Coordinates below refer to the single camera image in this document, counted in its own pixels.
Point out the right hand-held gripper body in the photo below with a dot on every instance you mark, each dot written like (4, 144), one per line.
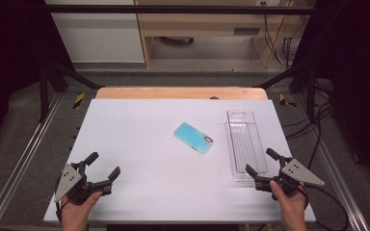
(290, 179)

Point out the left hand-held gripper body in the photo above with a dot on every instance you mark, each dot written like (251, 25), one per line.
(77, 187)

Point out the clear plastic packaging box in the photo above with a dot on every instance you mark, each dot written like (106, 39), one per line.
(246, 146)

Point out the person's left hand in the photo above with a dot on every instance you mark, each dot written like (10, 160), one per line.
(77, 208)

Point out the person's right hand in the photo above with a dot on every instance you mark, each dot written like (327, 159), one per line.
(290, 205)

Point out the white table board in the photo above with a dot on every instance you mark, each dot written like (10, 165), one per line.
(160, 186)

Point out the yellow black striped tape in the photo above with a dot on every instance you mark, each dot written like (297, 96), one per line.
(284, 100)
(79, 100)

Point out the wooden table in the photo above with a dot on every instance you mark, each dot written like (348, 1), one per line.
(173, 93)

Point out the black curtain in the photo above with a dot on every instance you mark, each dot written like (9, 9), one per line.
(9, 64)
(356, 80)

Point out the white cabinet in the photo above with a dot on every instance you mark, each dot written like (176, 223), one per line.
(99, 35)

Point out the grey desk label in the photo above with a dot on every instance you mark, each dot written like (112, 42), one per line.
(246, 31)

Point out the wooden desk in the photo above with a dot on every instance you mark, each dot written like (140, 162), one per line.
(205, 25)

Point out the aluminium rail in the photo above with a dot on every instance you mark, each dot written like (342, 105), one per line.
(334, 166)
(19, 163)

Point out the black frame strut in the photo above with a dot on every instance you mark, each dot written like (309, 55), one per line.
(70, 75)
(289, 75)

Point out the black horizontal frame bar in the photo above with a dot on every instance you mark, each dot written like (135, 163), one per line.
(173, 9)

